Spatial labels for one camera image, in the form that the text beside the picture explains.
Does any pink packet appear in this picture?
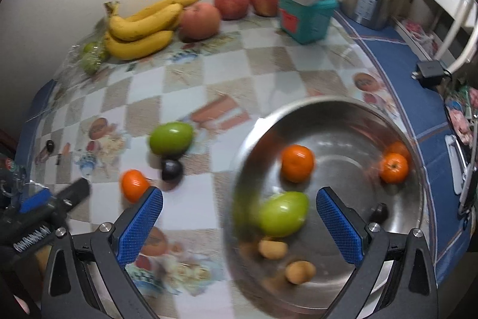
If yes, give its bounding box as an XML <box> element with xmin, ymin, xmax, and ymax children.
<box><xmin>402</xmin><ymin>18</ymin><xmax>436</xmax><ymax>55</ymax></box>

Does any green mango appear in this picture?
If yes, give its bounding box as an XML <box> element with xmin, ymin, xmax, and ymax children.
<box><xmin>149</xmin><ymin>121</ymin><xmax>195</xmax><ymax>156</ymax></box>
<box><xmin>258</xmin><ymin>191</ymin><xmax>310</xmax><ymax>238</ymax></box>

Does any yellow banana bunch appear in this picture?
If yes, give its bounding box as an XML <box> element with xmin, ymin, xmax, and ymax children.
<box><xmin>103</xmin><ymin>0</ymin><xmax>203</xmax><ymax>61</ymax></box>

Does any orange tangerine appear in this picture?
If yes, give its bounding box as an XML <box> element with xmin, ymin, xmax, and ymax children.
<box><xmin>120</xmin><ymin>170</ymin><xmax>150</xmax><ymax>203</ymax></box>
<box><xmin>379</xmin><ymin>152</ymin><xmax>409</xmax><ymax>184</ymax></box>
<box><xmin>280</xmin><ymin>144</ymin><xmax>315</xmax><ymax>184</ymax></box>

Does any dark round object with label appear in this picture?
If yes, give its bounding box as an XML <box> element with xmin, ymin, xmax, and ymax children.
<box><xmin>0</xmin><ymin>154</ymin><xmax>24</xmax><ymax>208</ymax></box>

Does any black charger adapter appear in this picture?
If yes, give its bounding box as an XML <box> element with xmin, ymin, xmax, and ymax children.
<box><xmin>411</xmin><ymin>59</ymin><xmax>453</xmax><ymax>88</ymax></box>

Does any dark purple plum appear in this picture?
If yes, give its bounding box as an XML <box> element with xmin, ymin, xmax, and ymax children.
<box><xmin>369</xmin><ymin>203</ymin><xmax>390</xmax><ymax>225</ymax></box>
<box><xmin>161</xmin><ymin>158</ymin><xmax>185</xmax><ymax>182</ymax></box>

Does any stainless steel bowl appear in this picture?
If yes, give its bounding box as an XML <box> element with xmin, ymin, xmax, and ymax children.
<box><xmin>223</xmin><ymin>97</ymin><xmax>427</xmax><ymax>313</ymax></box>

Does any white tray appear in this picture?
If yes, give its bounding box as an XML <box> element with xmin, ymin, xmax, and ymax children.
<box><xmin>445</xmin><ymin>134</ymin><xmax>470</xmax><ymax>195</ymax></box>

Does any pile of colourful packets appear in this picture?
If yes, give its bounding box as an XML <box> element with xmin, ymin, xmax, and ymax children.
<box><xmin>444</xmin><ymin>85</ymin><xmax>478</xmax><ymax>145</ymax></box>

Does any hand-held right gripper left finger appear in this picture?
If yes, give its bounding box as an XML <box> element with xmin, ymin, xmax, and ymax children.
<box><xmin>41</xmin><ymin>186</ymin><xmax>165</xmax><ymax>319</ymax></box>

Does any clear bag of green fruits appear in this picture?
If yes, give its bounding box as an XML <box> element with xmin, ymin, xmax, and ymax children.
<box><xmin>63</xmin><ymin>38</ymin><xmax>111</xmax><ymax>77</ymax></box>

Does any tan round fruit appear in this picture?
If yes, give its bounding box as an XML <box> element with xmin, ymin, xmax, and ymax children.
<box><xmin>285</xmin><ymin>260</ymin><xmax>316</xmax><ymax>285</ymax></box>
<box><xmin>258</xmin><ymin>237</ymin><xmax>289</xmax><ymax>260</ymax></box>

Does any teal plastic basket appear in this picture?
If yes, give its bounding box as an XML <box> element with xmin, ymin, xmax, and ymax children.
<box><xmin>278</xmin><ymin>0</ymin><xmax>340</xmax><ymax>45</ymax></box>

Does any checkered printed tablecloth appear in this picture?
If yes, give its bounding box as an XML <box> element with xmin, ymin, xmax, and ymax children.
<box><xmin>15</xmin><ymin>5</ymin><xmax>475</xmax><ymax>319</ymax></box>

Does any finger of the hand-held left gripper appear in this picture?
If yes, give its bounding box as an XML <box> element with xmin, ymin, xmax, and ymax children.
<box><xmin>19</xmin><ymin>179</ymin><xmax>92</xmax><ymax>219</ymax></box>

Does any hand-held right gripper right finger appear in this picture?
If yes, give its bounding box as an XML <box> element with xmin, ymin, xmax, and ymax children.
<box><xmin>316</xmin><ymin>187</ymin><xmax>439</xmax><ymax>319</ymax></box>

